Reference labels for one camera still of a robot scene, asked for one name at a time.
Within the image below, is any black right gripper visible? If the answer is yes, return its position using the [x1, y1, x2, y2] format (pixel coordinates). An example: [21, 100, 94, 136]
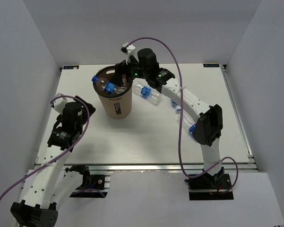
[110, 53, 149, 87]

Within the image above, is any clear bottle green white label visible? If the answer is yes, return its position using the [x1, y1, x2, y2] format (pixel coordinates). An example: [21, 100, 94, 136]
[112, 82, 132, 95]

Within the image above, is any blue cap Pepsi bottle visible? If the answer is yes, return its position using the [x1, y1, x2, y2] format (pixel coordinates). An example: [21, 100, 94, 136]
[92, 76, 116, 95]

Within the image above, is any clear bottle blue label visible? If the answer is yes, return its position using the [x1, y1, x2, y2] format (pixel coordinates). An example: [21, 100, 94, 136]
[171, 100, 181, 113]
[181, 111, 196, 135]
[132, 81, 162, 105]

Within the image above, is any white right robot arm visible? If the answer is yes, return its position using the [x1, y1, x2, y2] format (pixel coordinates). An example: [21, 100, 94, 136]
[112, 44, 224, 189]

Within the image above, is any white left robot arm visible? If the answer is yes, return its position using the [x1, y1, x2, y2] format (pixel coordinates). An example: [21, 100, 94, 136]
[10, 94, 95, 227]

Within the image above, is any brown bin with black rim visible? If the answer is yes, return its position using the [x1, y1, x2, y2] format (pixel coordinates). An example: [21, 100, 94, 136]
[93, 66, 132, 119]

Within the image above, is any left blue table sticker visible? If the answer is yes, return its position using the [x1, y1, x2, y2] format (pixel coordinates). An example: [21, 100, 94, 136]
[62, 65, 79, 70]

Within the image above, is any blue table sticker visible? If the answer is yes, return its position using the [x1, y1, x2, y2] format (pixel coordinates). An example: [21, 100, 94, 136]
[203, 63, 220, 68]
[62, 65, 79, 70]

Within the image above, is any right blue table sticker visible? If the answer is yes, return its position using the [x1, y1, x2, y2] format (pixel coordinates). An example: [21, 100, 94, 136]
[203, 63, 220, 68]

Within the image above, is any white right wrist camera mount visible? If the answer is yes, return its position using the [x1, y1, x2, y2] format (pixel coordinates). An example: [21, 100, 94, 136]
[121, 43, 136, 64]

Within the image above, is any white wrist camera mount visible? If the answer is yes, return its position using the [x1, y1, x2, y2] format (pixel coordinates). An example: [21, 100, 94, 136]
[121, 43, 136, 64]
[50, 97, 68, 114]

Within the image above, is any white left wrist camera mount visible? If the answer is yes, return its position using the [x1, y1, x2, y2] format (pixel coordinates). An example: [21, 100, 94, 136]
[50, 97, 68, 114]

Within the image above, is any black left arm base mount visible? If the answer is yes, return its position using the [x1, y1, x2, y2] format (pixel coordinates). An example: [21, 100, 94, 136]
[64, 165, 111, 198]

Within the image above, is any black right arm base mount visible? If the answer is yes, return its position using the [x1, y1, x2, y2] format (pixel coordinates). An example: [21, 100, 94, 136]
[184, 174, 234, 201]

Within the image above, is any aluminium table frame rail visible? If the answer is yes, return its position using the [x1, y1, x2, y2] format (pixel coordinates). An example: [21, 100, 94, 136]
[57, 64, 258, 172]

